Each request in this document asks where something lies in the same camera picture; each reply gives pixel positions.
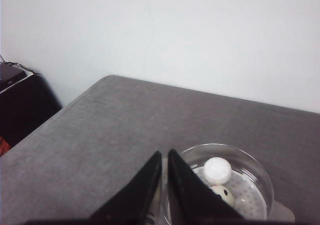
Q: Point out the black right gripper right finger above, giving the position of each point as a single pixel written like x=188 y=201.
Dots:
x=190 y=200

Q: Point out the stainless steel steamer pot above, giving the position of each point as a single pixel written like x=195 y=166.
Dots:
x=249 y=183

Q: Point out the black box beside table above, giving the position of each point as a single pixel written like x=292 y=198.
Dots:
x=26 y=102

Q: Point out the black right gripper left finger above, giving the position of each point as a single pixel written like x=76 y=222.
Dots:
x=132 y=202

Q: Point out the panda bun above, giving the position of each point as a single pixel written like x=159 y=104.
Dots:
x=217 y=171
x=224 y=193

